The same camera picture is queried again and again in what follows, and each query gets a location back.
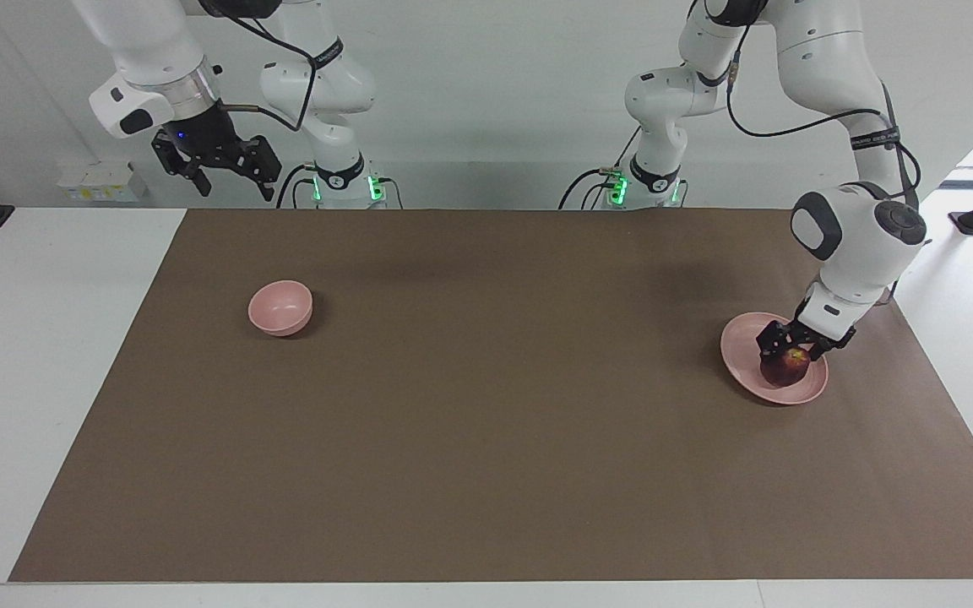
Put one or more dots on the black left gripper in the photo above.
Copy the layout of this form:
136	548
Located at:
816	333

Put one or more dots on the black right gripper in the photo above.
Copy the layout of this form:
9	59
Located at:
216	143

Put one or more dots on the dark red apple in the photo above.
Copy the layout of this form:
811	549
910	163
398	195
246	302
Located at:
784	371

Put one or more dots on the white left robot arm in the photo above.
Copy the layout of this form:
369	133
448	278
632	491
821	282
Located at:
858	236

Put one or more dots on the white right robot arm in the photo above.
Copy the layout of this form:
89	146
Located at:
149	51

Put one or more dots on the pink plate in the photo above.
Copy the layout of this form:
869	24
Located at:
757	371

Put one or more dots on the pink bowl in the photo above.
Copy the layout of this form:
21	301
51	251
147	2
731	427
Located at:
280	307

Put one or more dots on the brown paper table mat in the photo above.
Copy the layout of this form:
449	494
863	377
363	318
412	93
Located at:
486	422

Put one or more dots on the white wall socket box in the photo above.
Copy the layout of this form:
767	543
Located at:
102	181

